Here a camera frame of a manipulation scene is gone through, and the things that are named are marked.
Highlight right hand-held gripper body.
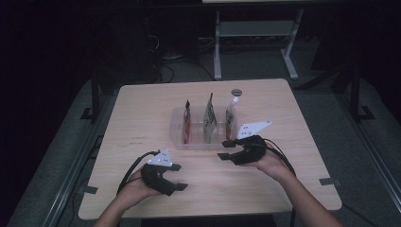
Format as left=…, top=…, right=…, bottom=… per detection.
left=230, top=119, right=272, bottom=166

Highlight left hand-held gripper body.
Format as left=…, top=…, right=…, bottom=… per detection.
left=140, top=148, right=178, bottom=198

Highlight white and red snack packet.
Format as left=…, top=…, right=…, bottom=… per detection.
left=224, top=96, right=242, bottom=142

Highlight clear plastic container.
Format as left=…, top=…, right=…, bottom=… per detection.
left=168, top=106, right=239, bottom=151

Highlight green snack packet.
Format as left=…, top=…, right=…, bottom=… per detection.
left=202, top=92, right=218, bottom=145

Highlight person's left hand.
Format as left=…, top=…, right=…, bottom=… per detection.
left=115, top=167, right=160, bottom=212

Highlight person's right hand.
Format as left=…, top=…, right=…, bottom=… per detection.
left=247, top=142, right=297, bottom=183

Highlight black metal stand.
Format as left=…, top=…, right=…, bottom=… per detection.
left=79, top=70, right=102, bottom=125
left=346, top=64, right=376, bottom=123

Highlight left hand-held gripper cable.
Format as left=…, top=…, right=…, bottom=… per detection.
left=115, top=149, right=161, bottom=197

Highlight hand-held gripper cable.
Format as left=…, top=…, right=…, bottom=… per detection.
left=263, top=137, right=298, bottom=178
left=115, top=149, right=161, bottom=197

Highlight right hand-held gripper cable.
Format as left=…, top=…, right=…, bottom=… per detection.
left=263, top=137, right=298, bottom=178

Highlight black floor cables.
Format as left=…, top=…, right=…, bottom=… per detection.
left=150, top=53, right=216, bottom=84

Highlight white metal desk frame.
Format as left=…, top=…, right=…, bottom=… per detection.
left=213, top=9, right=305, bottom=81

